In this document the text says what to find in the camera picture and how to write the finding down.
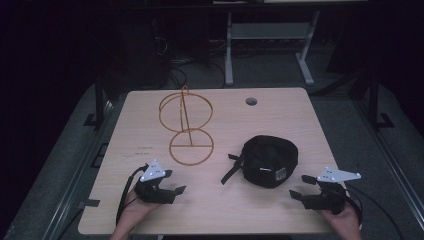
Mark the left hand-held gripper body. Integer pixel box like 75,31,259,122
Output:
134,159,177,205

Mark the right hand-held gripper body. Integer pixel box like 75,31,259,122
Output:
300,166,362,216

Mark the gold wire hat stand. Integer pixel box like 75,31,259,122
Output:
158,85,215,167

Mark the black cap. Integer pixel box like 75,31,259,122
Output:
220,134,300,190

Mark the person's left hand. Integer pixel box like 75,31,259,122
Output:
115,188,162,235

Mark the person's right hand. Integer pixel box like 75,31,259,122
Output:
319,199,363,235

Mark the black tape strip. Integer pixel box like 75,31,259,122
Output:
77,198,101,209

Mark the grey metal stand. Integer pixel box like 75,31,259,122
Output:
224,9,321,87

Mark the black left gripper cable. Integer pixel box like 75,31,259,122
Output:
115,163,150,226

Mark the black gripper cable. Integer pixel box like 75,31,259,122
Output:
115,163,150,226
344,183,405,240

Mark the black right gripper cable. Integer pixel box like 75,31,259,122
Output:
344,183,405,240

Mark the grey metal floor rail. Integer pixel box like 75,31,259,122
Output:
41,99,125,240
352,99,424,232

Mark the black metal post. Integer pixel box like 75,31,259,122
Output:
82,75,106,128
367,70,396,130

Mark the tangle of floor cables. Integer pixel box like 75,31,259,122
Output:
156,36,228,90

